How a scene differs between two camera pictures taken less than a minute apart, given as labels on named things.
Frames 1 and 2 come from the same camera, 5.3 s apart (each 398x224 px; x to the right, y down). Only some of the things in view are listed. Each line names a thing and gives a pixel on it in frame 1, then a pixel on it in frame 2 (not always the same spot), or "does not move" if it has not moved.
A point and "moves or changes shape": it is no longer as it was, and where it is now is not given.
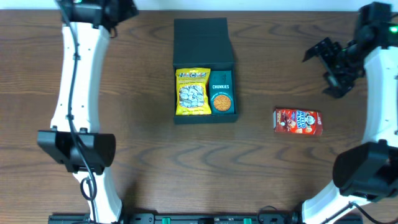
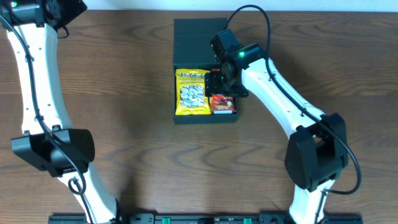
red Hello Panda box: (298, 121) moves or changes shape
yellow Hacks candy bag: (193, 92) does not move
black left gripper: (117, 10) to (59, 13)
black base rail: (202, 218) does not move
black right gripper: (344, 83) to (211, 86)
